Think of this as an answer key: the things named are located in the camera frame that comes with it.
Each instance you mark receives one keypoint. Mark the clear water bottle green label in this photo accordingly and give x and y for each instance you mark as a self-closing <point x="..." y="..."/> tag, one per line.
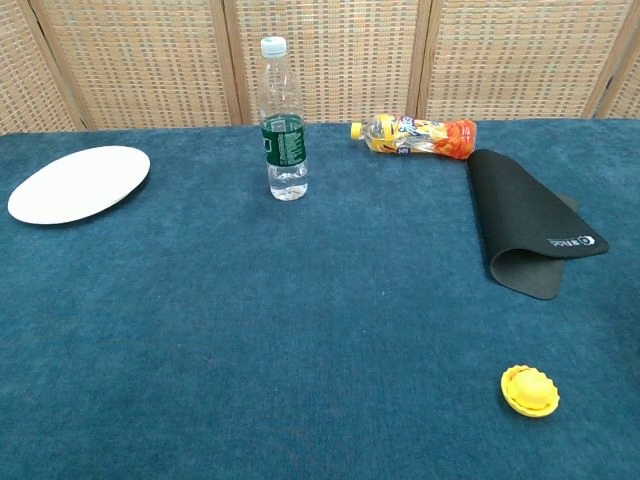
<point x="283" y="140"/>

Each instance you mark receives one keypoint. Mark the blue table cloth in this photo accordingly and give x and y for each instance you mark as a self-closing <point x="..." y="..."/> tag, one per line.
<point x="225" y="325"/>

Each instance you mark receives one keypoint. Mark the orange juice bottle yellow cap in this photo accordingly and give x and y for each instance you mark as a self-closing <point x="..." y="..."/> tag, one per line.
<point x="420" y="137"/>

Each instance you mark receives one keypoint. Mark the woven bamboo screen panel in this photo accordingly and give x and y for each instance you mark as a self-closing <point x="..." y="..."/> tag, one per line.
<point x="25" y="90"/>
<point x="340" y="60"/>
<point x="140" y="60"/>
<point x="520" y="55"/>
<point x="630" y="95"/>

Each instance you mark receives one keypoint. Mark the black folded mouse pad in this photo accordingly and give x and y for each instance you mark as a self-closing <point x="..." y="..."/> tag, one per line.
<point x="520" y="210"/>

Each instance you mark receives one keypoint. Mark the yellow fluted tart mould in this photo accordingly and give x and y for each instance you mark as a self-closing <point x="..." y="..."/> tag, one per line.
<point x="507" y="395"/>

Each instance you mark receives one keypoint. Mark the white round plate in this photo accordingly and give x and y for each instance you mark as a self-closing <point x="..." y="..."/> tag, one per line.
<point x="80" y="184"/>

